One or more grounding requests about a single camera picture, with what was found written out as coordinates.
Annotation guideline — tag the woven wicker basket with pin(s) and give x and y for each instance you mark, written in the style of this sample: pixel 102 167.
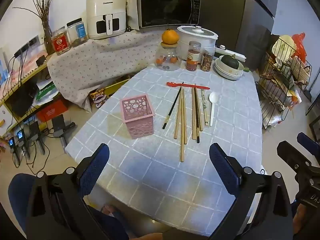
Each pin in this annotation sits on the woven wicker basket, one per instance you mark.
pixel 300 68

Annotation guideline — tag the glass jar with cork lid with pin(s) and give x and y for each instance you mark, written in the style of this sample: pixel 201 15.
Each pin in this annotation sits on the glass jar with cork lid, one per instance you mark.
pixel 167 55

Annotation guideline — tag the grey checkered tablecloth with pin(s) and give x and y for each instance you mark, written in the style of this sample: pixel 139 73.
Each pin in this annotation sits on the grey checkered tablecloth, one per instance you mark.
pixel 150 175

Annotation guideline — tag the pink perforated utensil basket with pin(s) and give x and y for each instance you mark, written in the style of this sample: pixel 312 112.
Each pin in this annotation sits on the pink perforated utensil basket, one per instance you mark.
pixel 140 127

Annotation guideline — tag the dark brown chopstick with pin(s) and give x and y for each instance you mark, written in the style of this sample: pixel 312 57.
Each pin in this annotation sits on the dark brown chopstick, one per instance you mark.
pixel 198 137

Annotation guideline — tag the clear jar of dried slices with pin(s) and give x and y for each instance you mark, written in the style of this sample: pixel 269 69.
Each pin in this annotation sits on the clear jar of dried slices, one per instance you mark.
pixel 207 62

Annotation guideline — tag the red plastic bag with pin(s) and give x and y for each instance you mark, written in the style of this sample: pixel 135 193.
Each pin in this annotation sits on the red plastic bag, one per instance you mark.
pixel 300 45

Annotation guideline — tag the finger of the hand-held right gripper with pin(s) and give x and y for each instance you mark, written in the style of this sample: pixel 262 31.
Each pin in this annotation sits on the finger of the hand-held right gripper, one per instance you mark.
pixel 307 140
pixel 290 155

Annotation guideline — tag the yellow wooden shelf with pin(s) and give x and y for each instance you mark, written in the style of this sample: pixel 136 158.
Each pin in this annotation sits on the yellow wooden shelf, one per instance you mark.
pixel 25 73

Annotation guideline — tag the pale round dish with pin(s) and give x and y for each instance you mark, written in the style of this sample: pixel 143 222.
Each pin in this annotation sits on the pale round dish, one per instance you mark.
pixel 282 47

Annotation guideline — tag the black bag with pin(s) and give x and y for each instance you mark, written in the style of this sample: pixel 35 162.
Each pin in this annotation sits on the black bag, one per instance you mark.
pixel 22 97

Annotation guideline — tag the grey refrigerator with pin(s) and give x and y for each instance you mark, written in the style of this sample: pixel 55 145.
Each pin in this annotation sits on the grey refrigerator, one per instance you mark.
pixel 225 10

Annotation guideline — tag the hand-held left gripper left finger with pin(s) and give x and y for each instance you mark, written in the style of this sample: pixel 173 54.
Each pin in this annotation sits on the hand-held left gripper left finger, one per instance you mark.
pixel 95 170

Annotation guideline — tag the red powder spice jar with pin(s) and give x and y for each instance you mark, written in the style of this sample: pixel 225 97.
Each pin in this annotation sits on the red powder spice jar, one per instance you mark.
pixel 192 60

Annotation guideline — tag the white rice cooker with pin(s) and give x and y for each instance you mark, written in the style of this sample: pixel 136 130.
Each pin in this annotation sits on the white rice cooker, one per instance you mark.
pixel 197 40

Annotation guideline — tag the white air fryer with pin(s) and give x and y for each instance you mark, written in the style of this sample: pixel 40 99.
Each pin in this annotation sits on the white air fryer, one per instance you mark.
pixel 100 7

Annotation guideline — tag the red label jar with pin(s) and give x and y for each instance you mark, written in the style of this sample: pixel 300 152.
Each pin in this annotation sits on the red label jar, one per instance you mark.
pixel 60 45

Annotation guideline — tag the green and white bag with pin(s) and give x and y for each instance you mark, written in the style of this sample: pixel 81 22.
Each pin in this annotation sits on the green and white bag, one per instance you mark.
pixel 46 90

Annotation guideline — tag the yellow cardboard box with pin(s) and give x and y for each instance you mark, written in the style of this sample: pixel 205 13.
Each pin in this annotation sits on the yellow cardboard box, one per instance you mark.
pixel 110 90

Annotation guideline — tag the silver foil bag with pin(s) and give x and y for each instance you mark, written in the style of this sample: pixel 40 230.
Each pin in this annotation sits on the silver foil bag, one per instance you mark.
pixel 271 115

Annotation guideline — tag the orange fruit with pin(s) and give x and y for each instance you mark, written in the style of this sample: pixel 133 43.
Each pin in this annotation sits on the orange fruit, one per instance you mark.
pixel 170 36

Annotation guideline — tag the red plastic spoon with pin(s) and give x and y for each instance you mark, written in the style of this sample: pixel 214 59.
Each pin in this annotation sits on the red plastic spoon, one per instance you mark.
pixel 172 83

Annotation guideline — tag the black power strip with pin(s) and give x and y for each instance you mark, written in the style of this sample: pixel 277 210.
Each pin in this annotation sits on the black power strip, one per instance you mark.
pixel 25 47

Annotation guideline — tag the blue label jar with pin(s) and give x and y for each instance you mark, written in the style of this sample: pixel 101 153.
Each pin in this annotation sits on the blue label jar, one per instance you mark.
pixel 81 31

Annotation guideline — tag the stack of white bowls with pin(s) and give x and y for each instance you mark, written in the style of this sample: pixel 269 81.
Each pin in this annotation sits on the stack of white bowls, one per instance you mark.
pixel 227 73

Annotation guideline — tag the black microwave oven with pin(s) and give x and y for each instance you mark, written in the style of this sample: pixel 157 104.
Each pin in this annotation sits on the black microwave oven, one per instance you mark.
pixel 162 5

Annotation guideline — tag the black chopstick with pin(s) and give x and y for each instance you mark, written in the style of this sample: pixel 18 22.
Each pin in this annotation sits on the black chopstick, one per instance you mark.
pixel 172 107

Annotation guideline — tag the white plastic spoon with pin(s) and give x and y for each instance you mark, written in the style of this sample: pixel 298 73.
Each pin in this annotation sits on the white plastic spoon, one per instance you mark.
pixel 213 98

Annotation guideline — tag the vase with dry branches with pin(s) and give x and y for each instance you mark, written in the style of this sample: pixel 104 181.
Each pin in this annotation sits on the vase with dry branches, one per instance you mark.
pixel 47 37

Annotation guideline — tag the red box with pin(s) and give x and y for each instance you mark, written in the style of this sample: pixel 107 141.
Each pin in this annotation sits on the red box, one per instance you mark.
pixel 52 111

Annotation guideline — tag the black handheld device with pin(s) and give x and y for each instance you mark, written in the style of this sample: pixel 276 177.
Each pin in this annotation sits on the black handheld device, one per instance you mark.
pixel 60 127
pixel 36 135

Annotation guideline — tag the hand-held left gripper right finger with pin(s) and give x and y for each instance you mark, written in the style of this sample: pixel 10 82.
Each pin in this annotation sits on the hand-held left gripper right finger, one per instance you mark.
pixel 225 170

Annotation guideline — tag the small black box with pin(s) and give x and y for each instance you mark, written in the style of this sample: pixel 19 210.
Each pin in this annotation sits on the small black box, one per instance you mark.
pixel 41 61

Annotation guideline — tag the floral cabinet cloth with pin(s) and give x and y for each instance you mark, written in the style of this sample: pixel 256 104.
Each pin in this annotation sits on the floral cabinet cloth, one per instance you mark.
pixel 100 60

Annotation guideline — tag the dark green round vegetable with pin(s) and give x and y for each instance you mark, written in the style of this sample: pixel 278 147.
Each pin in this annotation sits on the dark green round vegetable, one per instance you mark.
pixel 230 61

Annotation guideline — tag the white patterned chopstick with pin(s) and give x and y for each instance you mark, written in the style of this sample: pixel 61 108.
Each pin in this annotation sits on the white patterned chopstick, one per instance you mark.
pixel 205 112

